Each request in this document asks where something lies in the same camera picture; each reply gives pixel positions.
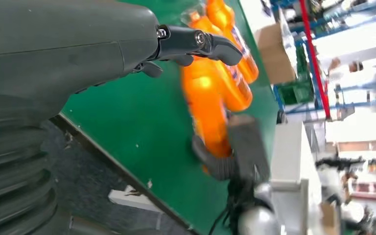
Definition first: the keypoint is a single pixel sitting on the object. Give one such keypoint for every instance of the orange detergent bottle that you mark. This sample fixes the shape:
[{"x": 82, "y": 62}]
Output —
[
  {"x": 204, "y": 107},
  {"x": 249, "y": 69},
  {"x": 236, "y": 94}
]

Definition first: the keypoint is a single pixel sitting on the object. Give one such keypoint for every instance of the red metal bar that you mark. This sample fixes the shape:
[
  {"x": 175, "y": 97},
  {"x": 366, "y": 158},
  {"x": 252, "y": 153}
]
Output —
[{"x": 314, "y": 65}]

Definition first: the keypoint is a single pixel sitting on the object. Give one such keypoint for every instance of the printed paper sheet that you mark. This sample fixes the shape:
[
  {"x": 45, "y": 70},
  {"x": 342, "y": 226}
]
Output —
[{"x": 288, "y": 48}]

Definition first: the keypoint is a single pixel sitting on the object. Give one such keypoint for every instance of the white desk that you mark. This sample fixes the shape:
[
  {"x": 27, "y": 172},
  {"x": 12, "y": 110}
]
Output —
[{"x": 253, "y": 13}]

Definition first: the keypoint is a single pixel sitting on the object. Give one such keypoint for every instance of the green plastic crate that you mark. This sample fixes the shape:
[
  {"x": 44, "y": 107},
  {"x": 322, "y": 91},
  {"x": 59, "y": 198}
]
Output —
[{"x": 295, "y": 92}]

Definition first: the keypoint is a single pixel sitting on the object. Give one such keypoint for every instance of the white side table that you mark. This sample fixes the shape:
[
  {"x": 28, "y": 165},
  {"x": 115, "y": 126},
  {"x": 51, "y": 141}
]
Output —
[{"x": 288, "y": 155}]

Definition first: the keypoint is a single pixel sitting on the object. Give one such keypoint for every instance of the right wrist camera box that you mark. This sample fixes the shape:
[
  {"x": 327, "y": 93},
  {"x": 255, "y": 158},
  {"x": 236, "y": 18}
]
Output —
[{"x": 248, "y": 149}]

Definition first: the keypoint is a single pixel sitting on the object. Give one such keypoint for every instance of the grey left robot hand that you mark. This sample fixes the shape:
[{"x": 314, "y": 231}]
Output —
[{"x": 61, "y": 42}]

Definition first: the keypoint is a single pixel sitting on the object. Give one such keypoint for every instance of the brown cardboard box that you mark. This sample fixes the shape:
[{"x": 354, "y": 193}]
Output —
[{"x": 274, "y": 55}]

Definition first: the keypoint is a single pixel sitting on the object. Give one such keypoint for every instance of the blue metal rack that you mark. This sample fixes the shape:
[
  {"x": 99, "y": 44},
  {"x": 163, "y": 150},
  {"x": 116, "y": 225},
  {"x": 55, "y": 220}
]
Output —
[{"x": 353, "y": 104}]

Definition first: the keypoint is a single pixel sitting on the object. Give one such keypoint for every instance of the background humanoid robot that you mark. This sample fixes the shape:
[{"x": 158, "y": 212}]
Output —
[{"x": 340, "y": 181}]

